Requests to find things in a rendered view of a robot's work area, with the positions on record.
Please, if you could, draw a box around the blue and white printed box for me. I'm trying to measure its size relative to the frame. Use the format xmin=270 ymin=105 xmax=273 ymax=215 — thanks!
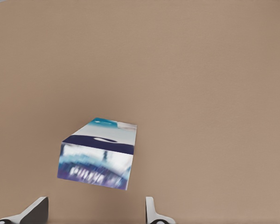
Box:
xmin=56 ymin=117 xmax=138 ymax=191

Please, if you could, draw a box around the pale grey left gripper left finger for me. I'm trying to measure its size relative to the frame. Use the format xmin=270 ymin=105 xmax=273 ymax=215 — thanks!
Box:
xmin=0 ymin=196 xmax=49 ymax=224

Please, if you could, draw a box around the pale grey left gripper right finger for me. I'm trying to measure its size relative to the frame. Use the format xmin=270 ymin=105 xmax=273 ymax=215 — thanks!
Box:
xmin=145 ymin=196 xmax=175 ymax=224

